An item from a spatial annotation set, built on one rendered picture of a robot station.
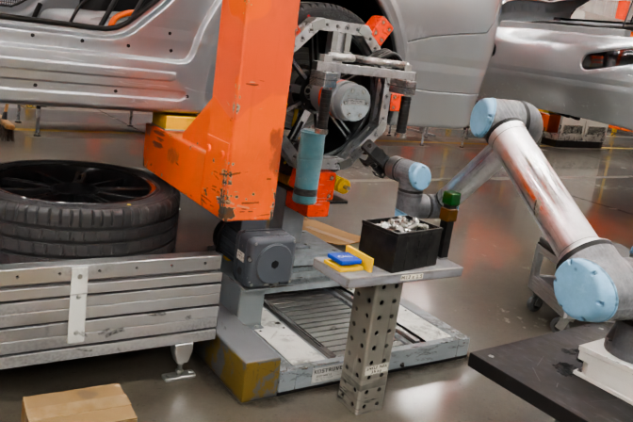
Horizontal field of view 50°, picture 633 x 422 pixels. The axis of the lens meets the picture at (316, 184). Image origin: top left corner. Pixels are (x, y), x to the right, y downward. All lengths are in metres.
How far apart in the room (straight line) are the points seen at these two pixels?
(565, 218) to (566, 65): 2.93
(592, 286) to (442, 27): 1.56
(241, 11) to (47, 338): 1.00
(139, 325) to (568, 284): 1.15
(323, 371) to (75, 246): 0.83
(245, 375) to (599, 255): 1.01
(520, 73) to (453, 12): 1.96
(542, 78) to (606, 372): 3.12
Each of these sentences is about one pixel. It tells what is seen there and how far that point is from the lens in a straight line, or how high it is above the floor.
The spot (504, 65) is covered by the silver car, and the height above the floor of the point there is 1.04.
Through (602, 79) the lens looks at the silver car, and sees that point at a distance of 4.59.
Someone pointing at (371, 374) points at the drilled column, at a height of 0.13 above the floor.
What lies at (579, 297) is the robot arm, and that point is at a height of 0.55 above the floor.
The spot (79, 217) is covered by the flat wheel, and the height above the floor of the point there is 0.49.
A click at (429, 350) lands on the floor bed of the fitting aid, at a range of 2.45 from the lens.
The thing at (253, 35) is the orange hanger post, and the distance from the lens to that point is 1.85.
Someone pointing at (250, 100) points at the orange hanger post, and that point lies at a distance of 1.86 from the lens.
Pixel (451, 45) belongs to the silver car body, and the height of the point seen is 1.10.
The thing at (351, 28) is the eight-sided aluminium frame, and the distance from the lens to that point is 2.51.
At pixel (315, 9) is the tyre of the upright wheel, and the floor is 1.15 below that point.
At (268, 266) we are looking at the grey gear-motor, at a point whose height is 0.32.
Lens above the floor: 1.05
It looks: 12 degrees down
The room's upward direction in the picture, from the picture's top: 8 degrees clockwise
